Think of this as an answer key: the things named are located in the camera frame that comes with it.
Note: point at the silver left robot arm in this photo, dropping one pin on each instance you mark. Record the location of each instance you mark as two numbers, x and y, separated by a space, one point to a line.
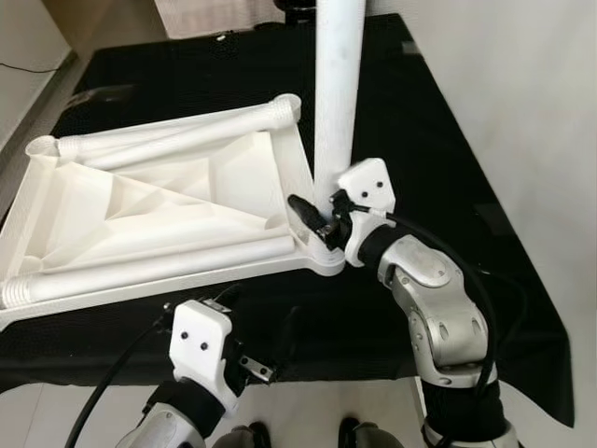
168 425

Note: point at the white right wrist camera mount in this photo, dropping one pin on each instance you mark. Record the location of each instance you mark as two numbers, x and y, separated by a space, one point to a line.
368 182

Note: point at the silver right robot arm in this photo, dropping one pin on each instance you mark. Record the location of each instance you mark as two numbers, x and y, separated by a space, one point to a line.
438 327

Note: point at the black tablecloth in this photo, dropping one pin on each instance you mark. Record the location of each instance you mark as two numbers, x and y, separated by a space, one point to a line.
448 140

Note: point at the white plastic table leg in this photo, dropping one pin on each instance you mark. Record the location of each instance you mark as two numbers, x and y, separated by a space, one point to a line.
168 126
338 93
140 271
168 149

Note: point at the white plastic children table top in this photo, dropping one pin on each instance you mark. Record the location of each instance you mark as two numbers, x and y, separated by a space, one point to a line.
140 201

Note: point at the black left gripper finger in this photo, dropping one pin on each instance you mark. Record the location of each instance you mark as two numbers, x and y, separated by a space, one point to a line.
229 299
289 334

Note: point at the pink patterned cloth bench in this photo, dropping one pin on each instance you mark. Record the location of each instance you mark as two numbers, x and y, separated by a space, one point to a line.
215 14

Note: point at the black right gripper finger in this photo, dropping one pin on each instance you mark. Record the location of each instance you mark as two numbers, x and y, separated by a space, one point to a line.
306 215

